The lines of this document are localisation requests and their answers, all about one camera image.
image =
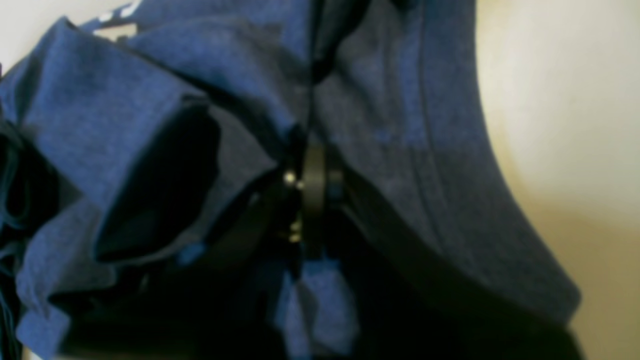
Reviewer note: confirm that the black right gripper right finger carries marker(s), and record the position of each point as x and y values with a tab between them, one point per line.
411	303

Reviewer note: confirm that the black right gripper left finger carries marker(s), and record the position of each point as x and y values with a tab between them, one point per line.
175	317

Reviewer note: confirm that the blue grey T-shirt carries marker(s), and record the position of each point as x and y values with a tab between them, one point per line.
131	143

